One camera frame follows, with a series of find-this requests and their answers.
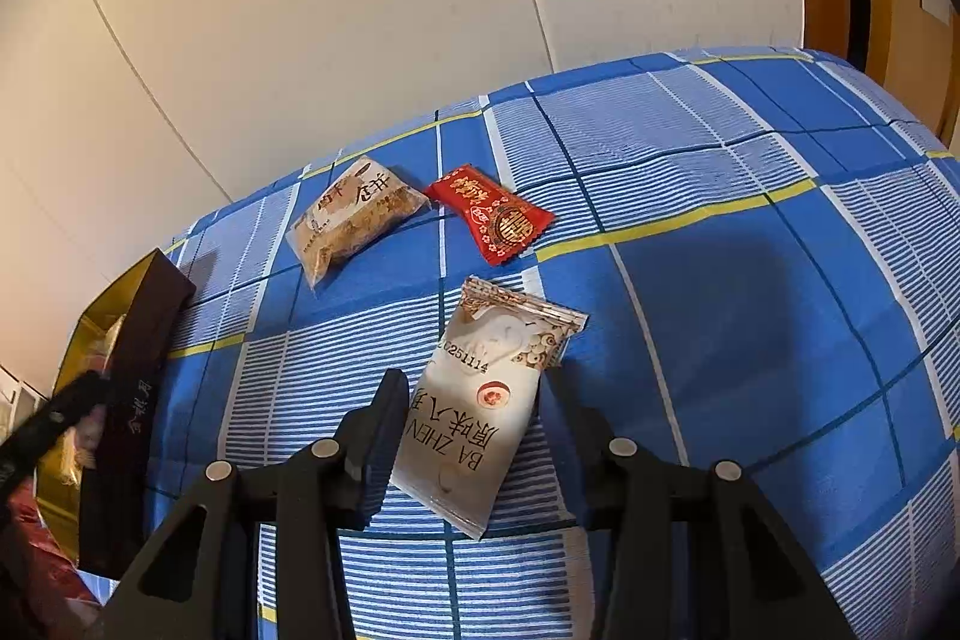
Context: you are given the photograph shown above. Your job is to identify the white round-print snack packet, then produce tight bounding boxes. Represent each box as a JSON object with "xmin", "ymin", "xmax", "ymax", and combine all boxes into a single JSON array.
[{"xmin": 388, "ymin": 276, "xmax": 590, "ymax": 541}]

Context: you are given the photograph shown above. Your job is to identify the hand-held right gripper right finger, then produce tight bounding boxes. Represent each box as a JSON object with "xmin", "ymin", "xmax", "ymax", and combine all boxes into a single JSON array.
[{"xmin": 547, "ymin": 368, "xmax": 856, "ymax": 640}]

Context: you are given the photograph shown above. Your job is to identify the brown and gold box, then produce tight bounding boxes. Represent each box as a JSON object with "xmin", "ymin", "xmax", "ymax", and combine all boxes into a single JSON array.
[{"xmin": 34, "ymin": 248, "xmax": 197, "ymax": 579}]

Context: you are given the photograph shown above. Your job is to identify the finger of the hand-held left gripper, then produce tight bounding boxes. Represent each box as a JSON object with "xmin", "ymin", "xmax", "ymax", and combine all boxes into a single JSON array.
[{"xmin": 0, "ymin": 370, "xmax": 107, "ymax": 506}]

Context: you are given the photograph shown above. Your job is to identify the red patterned bag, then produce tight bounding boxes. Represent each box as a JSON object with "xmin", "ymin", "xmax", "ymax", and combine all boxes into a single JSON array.
[{"xmin": 0, "ymin": 475, "xmax": 113, "ymax": 640}]

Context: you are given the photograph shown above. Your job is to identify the clear brown pastry packet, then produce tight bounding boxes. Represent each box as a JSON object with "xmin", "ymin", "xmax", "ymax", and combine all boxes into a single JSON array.
[{"xmin": 287, "ymin": 156, "xmax": 432, "ymax": 290}]

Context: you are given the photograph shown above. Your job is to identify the red candy packet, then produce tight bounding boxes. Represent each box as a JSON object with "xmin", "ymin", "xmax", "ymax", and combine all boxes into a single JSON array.
[{"xmin": 424, "ymin": 164, "xmax": 556, "ymax": 268}]

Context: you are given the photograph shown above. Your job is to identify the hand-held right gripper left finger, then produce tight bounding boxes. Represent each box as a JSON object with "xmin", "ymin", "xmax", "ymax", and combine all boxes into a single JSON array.
[{"xmin": 97, "ymin": 368, "xmax": 412, "ymax": 640}]

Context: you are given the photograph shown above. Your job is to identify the blue plaid bedsheet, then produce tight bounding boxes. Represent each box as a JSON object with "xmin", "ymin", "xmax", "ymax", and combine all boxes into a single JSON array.
[{"xmin": 75, "ymin": 44, "xmax": 960, "ymax": 640}]

